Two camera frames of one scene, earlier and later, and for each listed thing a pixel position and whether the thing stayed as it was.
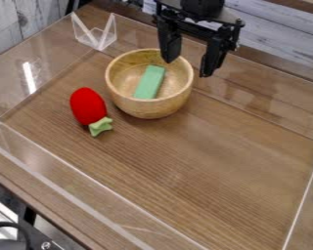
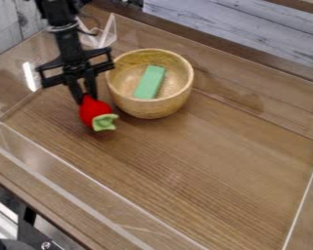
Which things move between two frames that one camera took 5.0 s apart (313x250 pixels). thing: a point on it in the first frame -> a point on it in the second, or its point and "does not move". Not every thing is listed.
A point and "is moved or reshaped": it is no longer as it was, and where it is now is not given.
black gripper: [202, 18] -> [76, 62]
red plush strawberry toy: [88, 107] is moved or reshaped
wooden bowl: [146, 87] does not move
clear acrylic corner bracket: [96, 38] does not move
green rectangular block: [150, 81] does not move
